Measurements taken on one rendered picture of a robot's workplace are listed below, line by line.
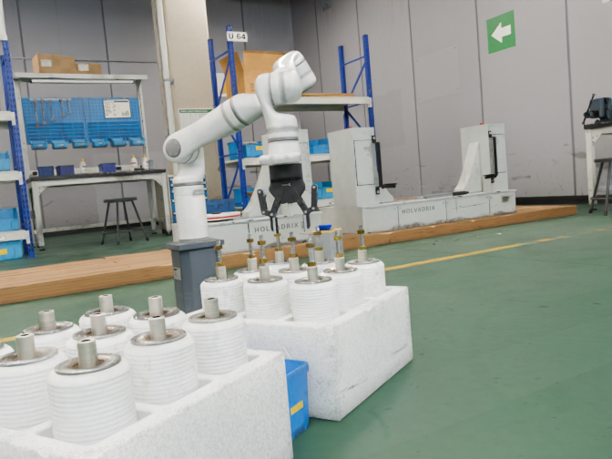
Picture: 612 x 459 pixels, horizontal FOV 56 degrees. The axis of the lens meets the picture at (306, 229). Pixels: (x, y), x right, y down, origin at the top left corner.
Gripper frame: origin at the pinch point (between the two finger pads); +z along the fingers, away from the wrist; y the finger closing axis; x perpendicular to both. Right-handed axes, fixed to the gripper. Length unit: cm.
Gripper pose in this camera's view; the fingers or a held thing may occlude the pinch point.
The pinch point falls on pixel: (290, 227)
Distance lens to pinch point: 131.3
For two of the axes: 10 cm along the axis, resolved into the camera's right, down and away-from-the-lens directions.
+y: -9.9, 0.7, 1.4
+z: 0.9, 9.9, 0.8
